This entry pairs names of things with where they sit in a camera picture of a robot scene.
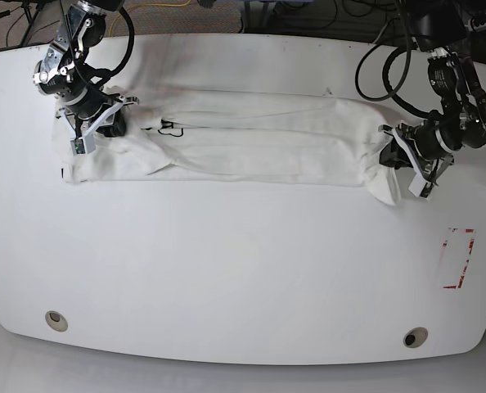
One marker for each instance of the black tripod stand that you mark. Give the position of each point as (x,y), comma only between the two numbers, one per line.
(32,9)

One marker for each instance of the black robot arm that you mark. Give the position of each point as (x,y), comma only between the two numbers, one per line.
(436,27)
(64,72)

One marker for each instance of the right table cable grommet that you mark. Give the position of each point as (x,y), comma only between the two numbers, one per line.
(415,338)

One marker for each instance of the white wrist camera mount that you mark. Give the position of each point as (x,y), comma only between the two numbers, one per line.
(83,142)
(426,173)

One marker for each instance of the white printed t-shirt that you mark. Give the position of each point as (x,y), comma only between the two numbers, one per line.
(179,134)

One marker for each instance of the left table cable grommet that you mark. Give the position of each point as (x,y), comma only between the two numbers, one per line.
(56,321)

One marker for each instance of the table cable grommet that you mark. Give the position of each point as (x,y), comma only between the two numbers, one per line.
(415,338)
(56,321)

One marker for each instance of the red tape rectangle marking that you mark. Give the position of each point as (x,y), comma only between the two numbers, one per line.
(455,256)

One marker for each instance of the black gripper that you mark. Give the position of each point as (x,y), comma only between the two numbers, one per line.
(88,107)
(432,140)

